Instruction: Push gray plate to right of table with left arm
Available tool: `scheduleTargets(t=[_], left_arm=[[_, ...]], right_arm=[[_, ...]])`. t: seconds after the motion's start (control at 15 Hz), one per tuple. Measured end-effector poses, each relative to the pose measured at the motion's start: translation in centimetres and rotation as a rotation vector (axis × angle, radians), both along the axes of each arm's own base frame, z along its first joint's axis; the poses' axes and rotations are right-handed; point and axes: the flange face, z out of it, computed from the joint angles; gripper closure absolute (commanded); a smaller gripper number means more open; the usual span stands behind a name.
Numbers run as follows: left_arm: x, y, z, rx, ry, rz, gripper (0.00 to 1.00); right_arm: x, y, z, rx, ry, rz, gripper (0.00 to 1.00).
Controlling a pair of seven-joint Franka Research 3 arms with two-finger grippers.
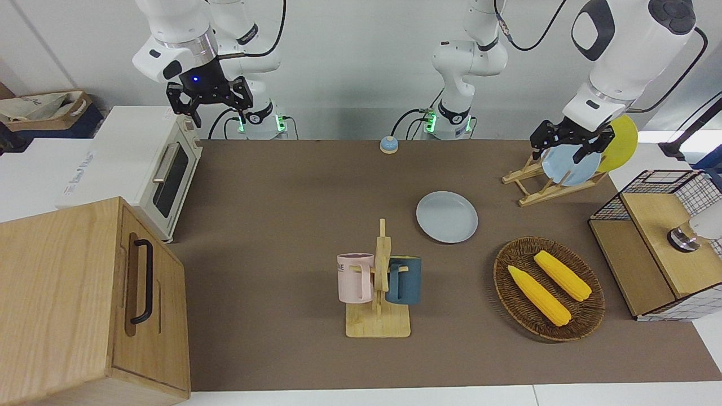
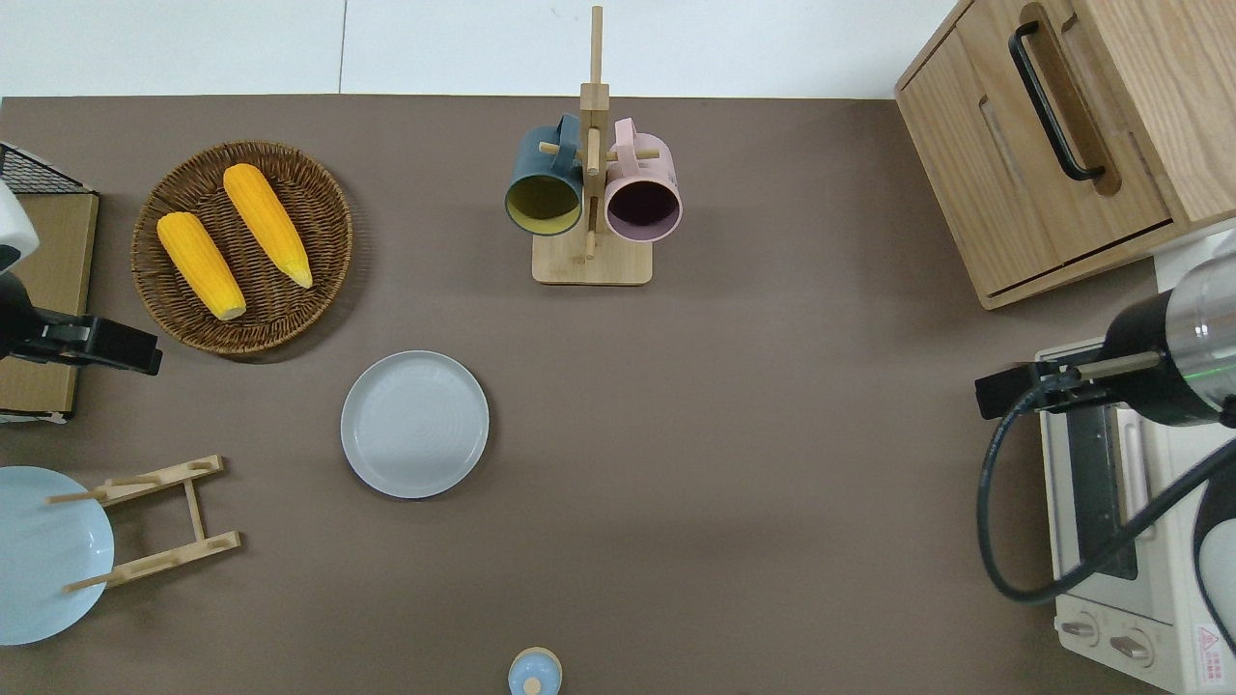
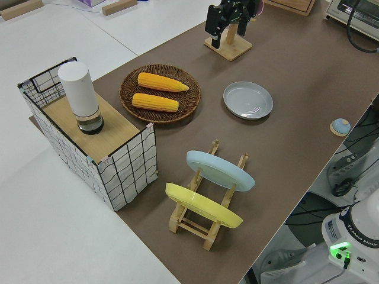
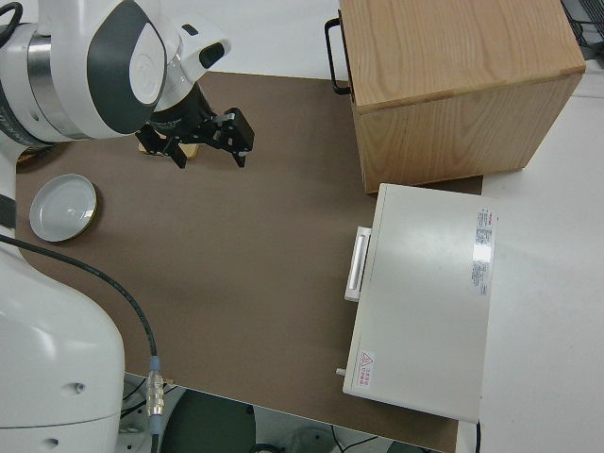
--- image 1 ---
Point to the wooden stepped shelf board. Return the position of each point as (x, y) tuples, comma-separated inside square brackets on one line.
[(648, 225)]

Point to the blue service bell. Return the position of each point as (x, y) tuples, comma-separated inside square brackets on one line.
[(388, 145)]

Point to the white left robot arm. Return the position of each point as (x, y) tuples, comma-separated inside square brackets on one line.
[(620, 62)]

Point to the dark teal mug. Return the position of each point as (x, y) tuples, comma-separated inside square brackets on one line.
[(406, 282)]

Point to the wooden mug stand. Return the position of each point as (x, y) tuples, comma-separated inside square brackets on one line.
[(378, 324)]

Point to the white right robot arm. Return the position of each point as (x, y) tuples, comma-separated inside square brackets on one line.
[(169, 28)]

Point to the brown wicker basket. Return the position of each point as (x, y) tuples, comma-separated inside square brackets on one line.
[(586, 316)]

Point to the cardboard box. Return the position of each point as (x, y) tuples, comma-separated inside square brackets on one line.
[(79, 110)]

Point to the white cylinder with dark base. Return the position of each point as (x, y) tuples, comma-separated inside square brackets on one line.
[(708, 223)]

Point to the wooden cabinet box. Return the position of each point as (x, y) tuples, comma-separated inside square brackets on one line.
[(62, 293)]

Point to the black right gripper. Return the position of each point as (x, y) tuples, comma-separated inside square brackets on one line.
[(203, 79)]

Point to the brown table mat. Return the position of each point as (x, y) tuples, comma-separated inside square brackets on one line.
[(282, 225)]

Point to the yellow plate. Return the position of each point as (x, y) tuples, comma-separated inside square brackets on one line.
[(623, 144)]

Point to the white cloth bag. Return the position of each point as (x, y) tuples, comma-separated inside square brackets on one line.
[(34, 106)]

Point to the wooden plate rack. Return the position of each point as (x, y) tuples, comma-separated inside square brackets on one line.
[(541, 194)]

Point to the black camera stand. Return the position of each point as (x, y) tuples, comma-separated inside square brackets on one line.
[(685, 135)]

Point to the dark blue bin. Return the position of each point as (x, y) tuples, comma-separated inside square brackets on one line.
[(84, 127)]

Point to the gray plate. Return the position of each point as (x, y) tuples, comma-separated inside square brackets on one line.
[(447, 217)]

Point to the pink mug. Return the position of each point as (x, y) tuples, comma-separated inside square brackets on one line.
[(352, 279)]

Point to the white toaster oven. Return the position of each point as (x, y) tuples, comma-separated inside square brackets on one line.
[(124, 152)]

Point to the light blue plate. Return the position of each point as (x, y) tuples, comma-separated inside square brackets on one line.
[(564, 169)]

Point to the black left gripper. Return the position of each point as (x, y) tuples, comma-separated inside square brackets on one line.
[(575, 132)]

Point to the yellow corn cob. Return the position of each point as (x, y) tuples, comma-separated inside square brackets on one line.
[(538, 296), (564, 276)]

